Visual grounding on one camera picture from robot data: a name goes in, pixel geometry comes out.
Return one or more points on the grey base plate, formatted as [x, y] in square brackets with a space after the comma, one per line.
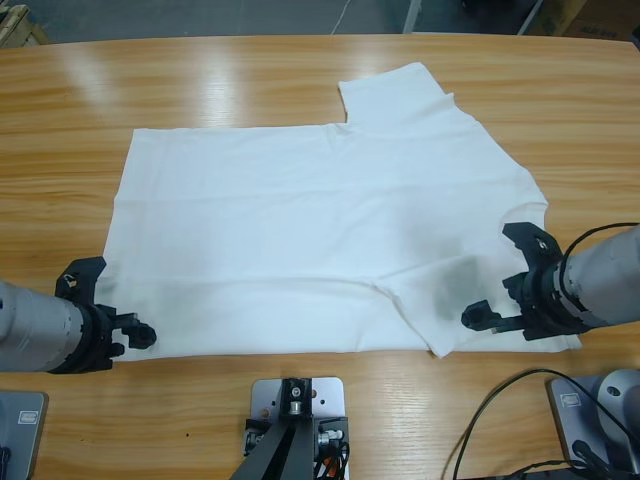
[25, 450]
[565, 425]

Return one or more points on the brown cardboard box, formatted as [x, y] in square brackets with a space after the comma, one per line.
[570, 17]

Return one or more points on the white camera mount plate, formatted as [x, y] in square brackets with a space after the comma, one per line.
[330, 395]

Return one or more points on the wooden pallet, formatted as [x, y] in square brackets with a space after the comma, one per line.
[20, 25]

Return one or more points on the white upright post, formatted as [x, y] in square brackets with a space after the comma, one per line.
[411, 15]

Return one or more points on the slanted metal bar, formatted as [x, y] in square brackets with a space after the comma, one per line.
[532, 17]

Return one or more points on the white T-shirt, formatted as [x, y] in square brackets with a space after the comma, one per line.
[300, 225]

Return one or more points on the pale printed cardboard box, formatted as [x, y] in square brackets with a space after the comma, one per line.
[595, 27]

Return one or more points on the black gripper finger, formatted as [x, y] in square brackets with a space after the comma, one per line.
[142, 336]
[482, 316]

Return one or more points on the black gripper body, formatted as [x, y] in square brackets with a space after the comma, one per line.
[545, 305]
[100, 335]

